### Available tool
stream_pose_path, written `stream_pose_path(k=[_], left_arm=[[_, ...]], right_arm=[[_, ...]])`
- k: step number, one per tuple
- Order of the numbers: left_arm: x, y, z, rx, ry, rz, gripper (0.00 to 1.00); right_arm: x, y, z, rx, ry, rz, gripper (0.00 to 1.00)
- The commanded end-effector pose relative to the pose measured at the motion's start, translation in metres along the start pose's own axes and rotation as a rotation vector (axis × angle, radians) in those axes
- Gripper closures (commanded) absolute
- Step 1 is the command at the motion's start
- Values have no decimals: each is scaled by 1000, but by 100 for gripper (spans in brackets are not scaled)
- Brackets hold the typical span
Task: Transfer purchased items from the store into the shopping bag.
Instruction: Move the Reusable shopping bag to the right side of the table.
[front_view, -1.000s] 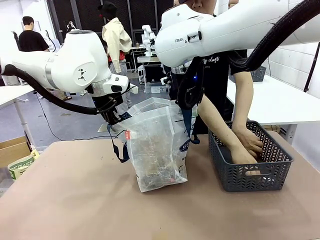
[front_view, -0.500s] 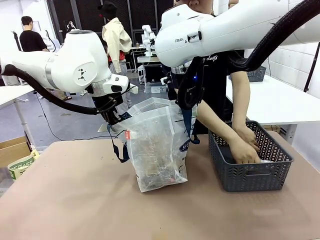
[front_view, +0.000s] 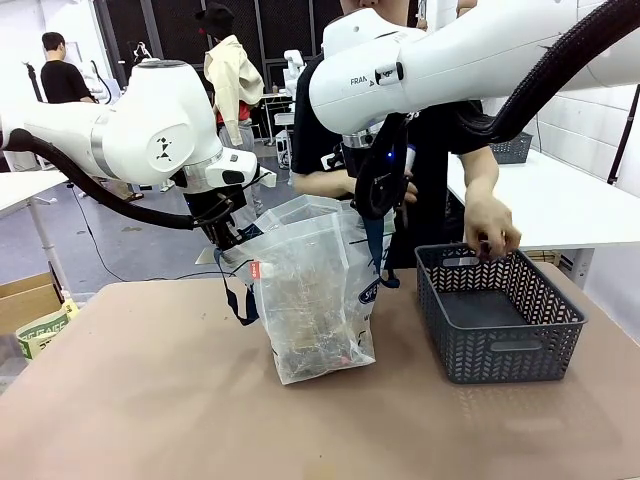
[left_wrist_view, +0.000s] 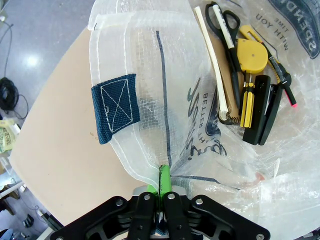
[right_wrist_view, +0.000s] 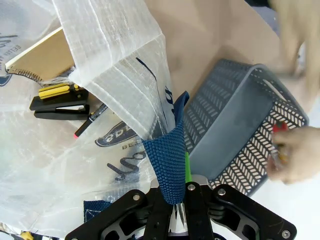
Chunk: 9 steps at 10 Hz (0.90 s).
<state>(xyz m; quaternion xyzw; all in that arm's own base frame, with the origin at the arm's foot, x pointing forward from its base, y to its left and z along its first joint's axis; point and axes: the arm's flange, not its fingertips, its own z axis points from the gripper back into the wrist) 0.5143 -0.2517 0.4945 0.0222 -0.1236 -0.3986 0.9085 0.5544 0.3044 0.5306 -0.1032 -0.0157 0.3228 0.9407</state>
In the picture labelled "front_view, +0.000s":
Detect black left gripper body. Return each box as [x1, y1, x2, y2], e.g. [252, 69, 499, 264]
[187, 183, 249, 236]

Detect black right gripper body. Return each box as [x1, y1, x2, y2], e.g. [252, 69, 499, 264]
[352, 117, 414, 221]

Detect white shopping bag navy handles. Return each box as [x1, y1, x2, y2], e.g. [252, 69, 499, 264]
[213, 194, 401, 386]

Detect grey plastic lattice basket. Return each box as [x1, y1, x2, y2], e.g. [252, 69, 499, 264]
[488, 131, 534, 165]
[414, 243, 587, 385]

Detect person's right forearm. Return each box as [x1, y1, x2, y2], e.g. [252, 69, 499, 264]
[293, 172, 359, 200]

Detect person's left forearm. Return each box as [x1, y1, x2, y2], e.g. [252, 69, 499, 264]
[459, 144, 501, 201]

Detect person's left hand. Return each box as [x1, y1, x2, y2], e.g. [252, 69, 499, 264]
[463, 192, 523, 261]

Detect white packet with red label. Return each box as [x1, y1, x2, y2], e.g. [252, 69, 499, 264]
[248, 259, 277, 281]

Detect person in black t-shirt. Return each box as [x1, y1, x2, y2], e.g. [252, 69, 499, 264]
[291, 0, 501, 271]

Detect background desk with black panel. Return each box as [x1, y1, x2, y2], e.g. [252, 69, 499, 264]
[273, 112, 296, 146]

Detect mannequin with cream jacket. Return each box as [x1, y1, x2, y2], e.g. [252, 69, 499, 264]
[194, 2, 265, 217]

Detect wooden crate under side table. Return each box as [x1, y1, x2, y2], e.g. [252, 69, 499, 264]
[524, 248, 562, 265]

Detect white side table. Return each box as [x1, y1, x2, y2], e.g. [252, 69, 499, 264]
[446, 148, 640, 290]

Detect white table with pole leg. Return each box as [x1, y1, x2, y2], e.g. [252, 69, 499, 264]
[0, 169, 76, 301]

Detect green and white carton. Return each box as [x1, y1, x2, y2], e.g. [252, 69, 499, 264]
[14, 298, 80, 360]

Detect standing background person black shirt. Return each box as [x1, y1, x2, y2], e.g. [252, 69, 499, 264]
[40, 31, 146, 203]

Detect brown cardboard box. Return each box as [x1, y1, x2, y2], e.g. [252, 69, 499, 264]
[0, 272, 66, 335]

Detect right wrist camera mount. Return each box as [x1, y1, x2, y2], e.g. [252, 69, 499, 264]
[319, 144, 417, 171]

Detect black hose of left arm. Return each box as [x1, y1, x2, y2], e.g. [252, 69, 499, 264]
[0, 128, 196, 231]

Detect black hose of arm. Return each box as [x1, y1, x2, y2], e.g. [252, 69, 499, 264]
[0, 128, 196, 231]
[457, 0, 640, 144]

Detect black floor cable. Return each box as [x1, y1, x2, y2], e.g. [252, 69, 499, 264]
[72, 187, 221, 284]

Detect black hose of right arm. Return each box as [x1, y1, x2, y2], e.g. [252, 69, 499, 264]
[457, 0, 640, 144]

